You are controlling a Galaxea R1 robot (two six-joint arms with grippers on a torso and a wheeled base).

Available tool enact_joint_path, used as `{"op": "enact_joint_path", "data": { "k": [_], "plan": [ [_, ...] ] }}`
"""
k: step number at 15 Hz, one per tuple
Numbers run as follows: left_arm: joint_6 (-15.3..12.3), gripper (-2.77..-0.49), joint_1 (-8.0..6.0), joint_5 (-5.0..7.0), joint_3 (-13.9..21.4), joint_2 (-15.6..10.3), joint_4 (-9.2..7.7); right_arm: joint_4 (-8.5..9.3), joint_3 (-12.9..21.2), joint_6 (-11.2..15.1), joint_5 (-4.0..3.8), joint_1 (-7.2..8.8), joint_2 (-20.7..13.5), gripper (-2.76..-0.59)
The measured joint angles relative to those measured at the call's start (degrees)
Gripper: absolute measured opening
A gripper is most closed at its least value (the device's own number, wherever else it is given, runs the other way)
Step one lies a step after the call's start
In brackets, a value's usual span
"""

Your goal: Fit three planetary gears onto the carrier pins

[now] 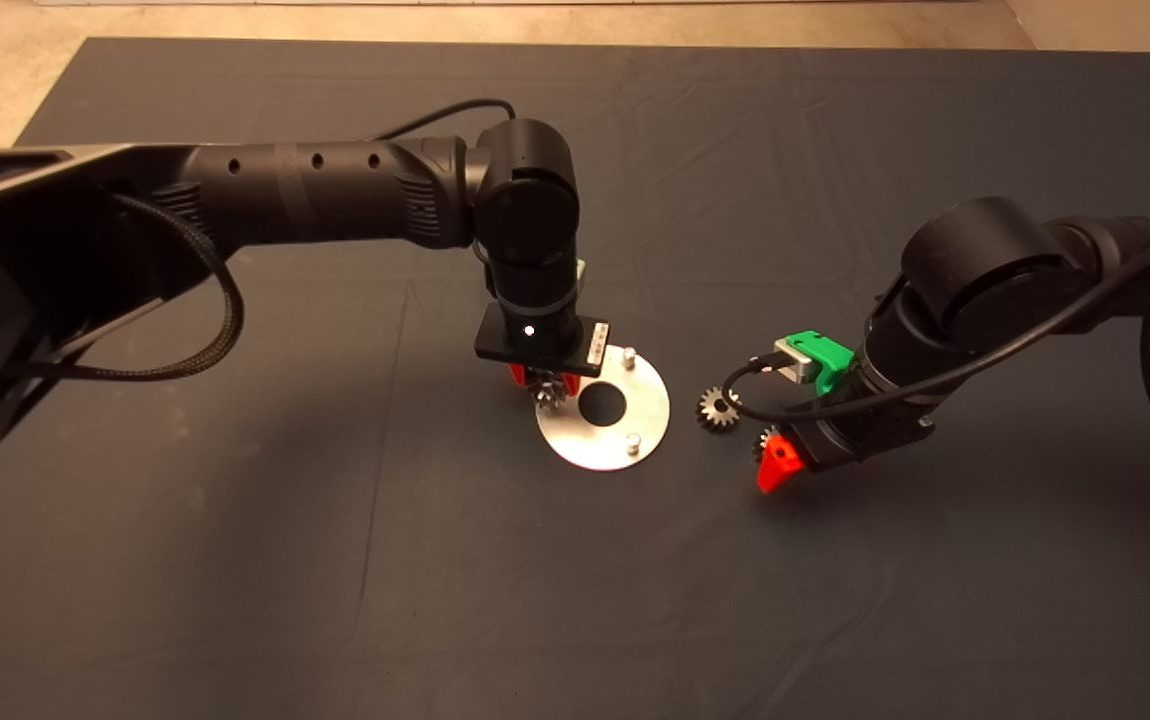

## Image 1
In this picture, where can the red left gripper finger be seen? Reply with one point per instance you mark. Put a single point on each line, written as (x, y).
(517, 375)
(572, 383)

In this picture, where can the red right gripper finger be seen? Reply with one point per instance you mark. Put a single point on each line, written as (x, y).
(775, 470)

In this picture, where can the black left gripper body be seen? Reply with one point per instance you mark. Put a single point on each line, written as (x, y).
(555, 345)

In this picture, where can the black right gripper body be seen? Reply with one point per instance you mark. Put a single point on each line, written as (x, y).
(855, 435)

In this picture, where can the small steel planetary gear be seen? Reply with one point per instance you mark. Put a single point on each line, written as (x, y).
(765, 438)
(547, 392)
(713, 412)

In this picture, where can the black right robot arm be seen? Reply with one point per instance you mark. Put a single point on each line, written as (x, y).
(985, 270)

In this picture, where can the round metal carrier plate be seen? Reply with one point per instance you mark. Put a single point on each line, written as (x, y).
(595, 445)

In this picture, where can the dark grey table cloth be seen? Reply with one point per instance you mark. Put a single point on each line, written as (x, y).
(575, 600)

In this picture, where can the green right camera mount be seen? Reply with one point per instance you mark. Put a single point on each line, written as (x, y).
(825, 355)

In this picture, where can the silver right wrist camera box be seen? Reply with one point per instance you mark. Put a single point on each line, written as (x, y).
(793, 362)

